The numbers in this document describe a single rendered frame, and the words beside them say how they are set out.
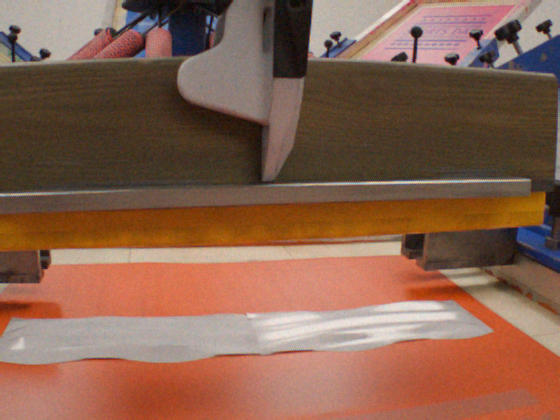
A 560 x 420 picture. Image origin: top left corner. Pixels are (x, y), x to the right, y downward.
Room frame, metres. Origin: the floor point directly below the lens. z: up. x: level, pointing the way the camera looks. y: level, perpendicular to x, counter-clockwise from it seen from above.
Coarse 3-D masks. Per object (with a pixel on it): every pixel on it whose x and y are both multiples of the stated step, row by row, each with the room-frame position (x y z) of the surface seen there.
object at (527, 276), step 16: (304, 240) 0.61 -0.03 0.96; (320, 240) 0.61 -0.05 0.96; (336, 240) 0.61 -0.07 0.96; (352, 240) 0.62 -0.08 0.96; (368, 240) 0.62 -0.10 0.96; (384, 240) 0.63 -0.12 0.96; (400, 240) 0.63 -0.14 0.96; (496, 272) 0.50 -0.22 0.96; (512, 272) 0.48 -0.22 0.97; (528, 272) 0.45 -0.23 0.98; (544, 272) 0.43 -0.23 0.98; (528, 288) 0.45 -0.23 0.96; (544, 288) 0.43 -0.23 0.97; (544, 304) 0.42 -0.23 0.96
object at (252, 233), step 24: (432, 216) 0.32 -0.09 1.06; (456, 216) 0.32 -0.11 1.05; (480, 216) 0.33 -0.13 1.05; (504, 216) 0.33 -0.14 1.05; (528, 216) 0.34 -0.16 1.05; (0, 240) 0.27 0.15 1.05; (24, 240) 0.27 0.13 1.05; (48, 240) 0.27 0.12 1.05; (72, 240) 0.28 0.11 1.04; (96, 240) 0.28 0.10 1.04; (120, 240) 0.28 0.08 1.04; (144, 240) 0.29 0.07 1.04; (168, 240) 0.29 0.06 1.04; (192, 240) 0.29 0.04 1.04; (216, 240) 0.29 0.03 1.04; (240, 240) 0.30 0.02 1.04; (264, 240) 0.30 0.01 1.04; (288, 240) 0.30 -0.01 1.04
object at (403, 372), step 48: (240, 288) 0.46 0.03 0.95; (288, 288) 0.47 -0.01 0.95; (336, 288) 0.47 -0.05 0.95; (384, 288) 0.47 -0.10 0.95; (432, 288) 0.47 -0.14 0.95; (480, 336) 0.37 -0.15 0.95; (528, 336) 0.37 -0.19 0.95; (288, 384) 0.30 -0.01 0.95; (336, 384) 0.30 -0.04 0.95; (384, 384) 0.30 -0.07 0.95; (432, 384) 0.30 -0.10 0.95; (480, 384) 0.30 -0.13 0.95; (528, 384) 0.29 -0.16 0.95
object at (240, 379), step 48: (48, 288) 0.43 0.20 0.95; (96, 288) 0.44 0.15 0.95; (144, 288) 0.45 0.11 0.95; (192, 288) 0.46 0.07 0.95; (0, 336) 0.33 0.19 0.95; (0, 384) 0.27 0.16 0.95; (48, 384) 0.28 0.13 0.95; (96, 384) 0.28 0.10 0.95; (144, 384) 0.29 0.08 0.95; (192, 384) 0.29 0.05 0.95; (240, 384) 0.30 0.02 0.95
